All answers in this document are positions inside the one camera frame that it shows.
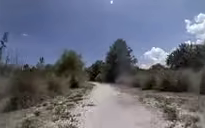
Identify small dark tree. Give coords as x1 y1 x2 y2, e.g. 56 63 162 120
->
87 59 106 82

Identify tall dark green tree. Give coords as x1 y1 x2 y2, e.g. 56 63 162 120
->
103 38 138 84

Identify round green bush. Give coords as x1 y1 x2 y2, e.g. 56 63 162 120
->
54 49 86 90

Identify pale dirt path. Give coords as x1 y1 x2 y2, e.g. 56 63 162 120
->
79 81 172 128

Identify dry brush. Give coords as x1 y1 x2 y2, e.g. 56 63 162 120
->
115 63 205 96
0 59 88 112

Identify dry stony ground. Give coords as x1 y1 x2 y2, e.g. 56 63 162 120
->
0 83 96 128
112 83 205 128

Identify group of trees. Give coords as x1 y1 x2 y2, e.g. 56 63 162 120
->
165 28 205 73

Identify tall reeds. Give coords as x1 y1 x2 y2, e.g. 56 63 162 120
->
0 31 11 65

